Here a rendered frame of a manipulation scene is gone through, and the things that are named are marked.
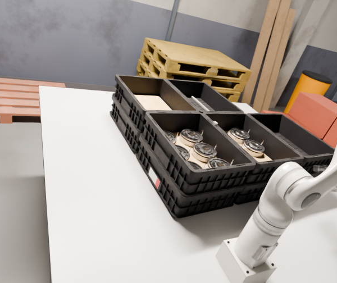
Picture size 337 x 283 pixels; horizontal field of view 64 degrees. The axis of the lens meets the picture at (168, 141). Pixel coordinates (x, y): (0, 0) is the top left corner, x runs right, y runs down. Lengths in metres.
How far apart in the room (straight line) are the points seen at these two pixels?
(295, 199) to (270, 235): 0.15
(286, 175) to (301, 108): 2.75
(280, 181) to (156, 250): 0.44
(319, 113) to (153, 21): 2.13
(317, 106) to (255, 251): 2.63
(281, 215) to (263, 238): 0.09
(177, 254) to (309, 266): 0.49
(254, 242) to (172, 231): 0.29
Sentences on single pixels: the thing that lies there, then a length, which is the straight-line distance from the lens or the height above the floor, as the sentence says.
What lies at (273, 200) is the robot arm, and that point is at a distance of 0.79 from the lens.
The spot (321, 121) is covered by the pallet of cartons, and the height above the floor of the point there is 0.58.
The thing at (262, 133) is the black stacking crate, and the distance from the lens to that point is 1.41.
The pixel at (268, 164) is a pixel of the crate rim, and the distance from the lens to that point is 1.11.
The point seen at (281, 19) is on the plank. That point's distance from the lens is 4.23.
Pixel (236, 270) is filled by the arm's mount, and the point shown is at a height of 0.75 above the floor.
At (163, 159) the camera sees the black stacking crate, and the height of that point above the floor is 0.84.
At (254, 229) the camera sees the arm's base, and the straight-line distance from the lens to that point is 0.82.
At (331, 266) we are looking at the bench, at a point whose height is 0.70.
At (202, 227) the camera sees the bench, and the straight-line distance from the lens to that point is 1.04.
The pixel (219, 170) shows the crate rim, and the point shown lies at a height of 0.93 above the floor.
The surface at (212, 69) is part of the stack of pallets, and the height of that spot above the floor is 0.74.
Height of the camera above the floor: 1.42
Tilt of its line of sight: 30 degrees down
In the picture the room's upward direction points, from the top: 18 degrees clockwise
